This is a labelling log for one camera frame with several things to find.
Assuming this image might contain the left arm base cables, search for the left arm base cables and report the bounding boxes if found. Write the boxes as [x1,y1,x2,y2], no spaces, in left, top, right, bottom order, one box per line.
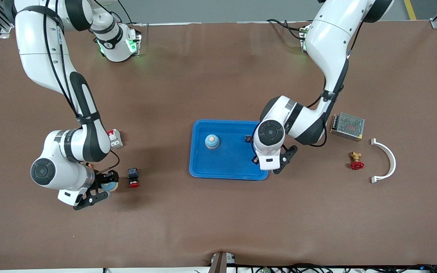
[266,18,307,41]

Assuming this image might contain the white red circuit breaker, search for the white red circuit breaker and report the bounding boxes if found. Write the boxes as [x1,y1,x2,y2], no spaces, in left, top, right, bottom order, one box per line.
[107,129,123,149]

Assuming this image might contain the brass valve red handwheel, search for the brass valve red handwheel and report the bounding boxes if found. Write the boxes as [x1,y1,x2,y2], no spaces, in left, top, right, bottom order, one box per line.
[349,152,365,170]

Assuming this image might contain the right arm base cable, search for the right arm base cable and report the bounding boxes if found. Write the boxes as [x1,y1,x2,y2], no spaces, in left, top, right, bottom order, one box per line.
[118,0,143,27]

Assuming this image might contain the blue plastic tray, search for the blue plastic tray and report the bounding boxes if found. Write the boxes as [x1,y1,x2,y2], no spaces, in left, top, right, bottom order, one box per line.
[189,119,269,181]

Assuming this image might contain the metal mesh power supply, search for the metal mesh power supply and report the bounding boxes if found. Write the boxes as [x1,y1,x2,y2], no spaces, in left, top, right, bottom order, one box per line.
[330,112,366,142]

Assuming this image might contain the brown table mat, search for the brown table mat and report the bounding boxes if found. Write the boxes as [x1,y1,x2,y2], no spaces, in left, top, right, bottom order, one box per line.
[0,21,437,270]

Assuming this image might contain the white curved plastic bracket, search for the white curved plastic bracket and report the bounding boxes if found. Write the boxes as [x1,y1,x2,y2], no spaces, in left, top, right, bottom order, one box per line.
[370,138,396,184]

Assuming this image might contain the red mushroom pushbutton black body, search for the red mushroom pushbutton black body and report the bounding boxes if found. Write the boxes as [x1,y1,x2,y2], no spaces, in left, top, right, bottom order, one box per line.
[127,168,140,188]

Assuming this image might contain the grey metal clamp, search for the grey metal clamp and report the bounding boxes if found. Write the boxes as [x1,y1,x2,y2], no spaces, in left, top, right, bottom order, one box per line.
[208,251,236,273]

